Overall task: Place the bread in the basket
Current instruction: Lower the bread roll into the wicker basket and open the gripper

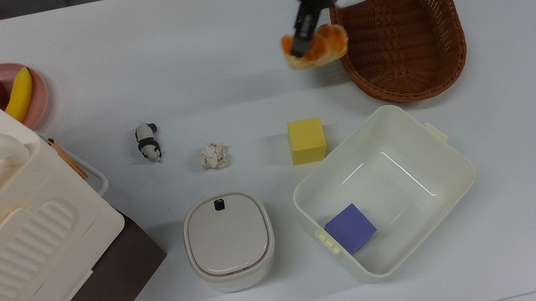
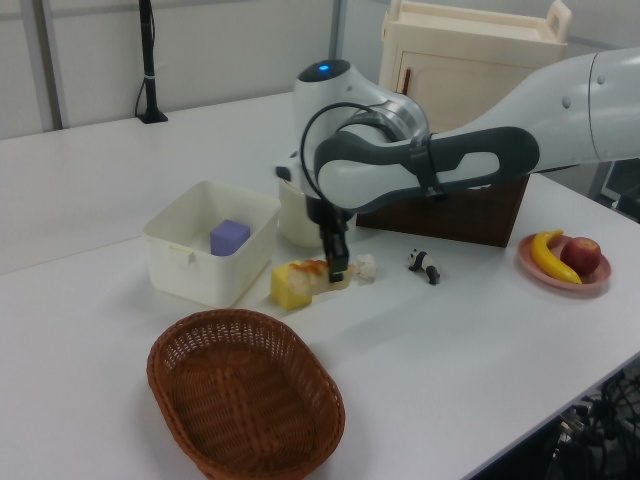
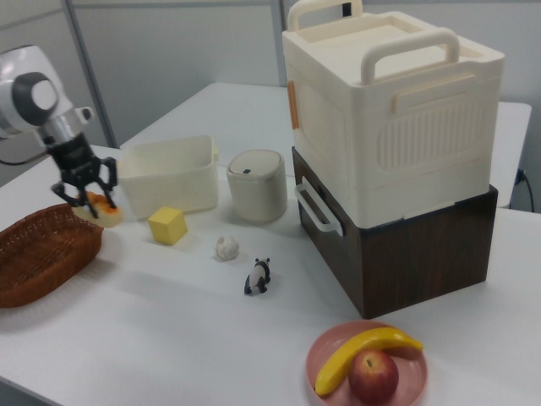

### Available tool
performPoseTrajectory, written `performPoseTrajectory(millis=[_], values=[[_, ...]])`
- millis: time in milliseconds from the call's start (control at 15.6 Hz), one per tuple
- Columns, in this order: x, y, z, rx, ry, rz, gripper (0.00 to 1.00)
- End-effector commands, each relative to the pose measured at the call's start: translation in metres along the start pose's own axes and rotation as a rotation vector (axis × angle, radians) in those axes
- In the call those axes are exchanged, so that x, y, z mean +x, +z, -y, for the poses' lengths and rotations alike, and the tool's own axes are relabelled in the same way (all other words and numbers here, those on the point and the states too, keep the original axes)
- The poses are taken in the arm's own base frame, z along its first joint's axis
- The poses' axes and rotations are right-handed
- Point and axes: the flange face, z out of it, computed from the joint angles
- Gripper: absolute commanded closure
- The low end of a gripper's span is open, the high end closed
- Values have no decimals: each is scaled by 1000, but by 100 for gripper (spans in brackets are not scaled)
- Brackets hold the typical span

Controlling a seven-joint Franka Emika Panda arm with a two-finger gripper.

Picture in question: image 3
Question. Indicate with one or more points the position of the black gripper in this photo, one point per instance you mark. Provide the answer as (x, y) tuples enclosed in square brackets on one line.
[(74, 156)]

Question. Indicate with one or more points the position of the orange glazed bread loaf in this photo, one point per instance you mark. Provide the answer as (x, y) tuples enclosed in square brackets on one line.
[(105, 215)]

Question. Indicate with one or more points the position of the brown wicker basket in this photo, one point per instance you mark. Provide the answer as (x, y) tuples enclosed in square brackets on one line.
[(38, 254)]

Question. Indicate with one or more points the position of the white plastic bin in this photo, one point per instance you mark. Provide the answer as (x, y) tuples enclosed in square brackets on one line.
[(169, 186)]

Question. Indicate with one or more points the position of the yellow foam cube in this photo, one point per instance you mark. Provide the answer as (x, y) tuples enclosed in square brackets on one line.
[(167, 226)]

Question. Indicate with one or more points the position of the crumpled white paper ball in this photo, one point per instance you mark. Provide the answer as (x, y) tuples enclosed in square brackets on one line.
[(227, 248)]

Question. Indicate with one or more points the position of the small cream lidded trash can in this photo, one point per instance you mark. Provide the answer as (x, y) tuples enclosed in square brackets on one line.
[(255, 190)]

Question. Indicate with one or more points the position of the panda figurine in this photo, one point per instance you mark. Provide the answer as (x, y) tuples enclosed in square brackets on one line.
[(258, 277)]

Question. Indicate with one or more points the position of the orange latch of storage box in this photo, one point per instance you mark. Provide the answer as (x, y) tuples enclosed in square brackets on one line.
[(293, 105)]

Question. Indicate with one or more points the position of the yellow banana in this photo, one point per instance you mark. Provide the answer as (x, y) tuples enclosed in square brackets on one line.
[(342, 359)]

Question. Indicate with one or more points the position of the dark brown wooden box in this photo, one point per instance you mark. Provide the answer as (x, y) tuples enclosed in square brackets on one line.
[(414, 262)]

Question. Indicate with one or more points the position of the red apple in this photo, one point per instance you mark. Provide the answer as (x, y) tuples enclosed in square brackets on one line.
[(374, 376)]

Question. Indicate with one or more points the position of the pink plate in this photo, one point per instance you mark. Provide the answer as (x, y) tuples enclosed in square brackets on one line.
[(412, 376)]

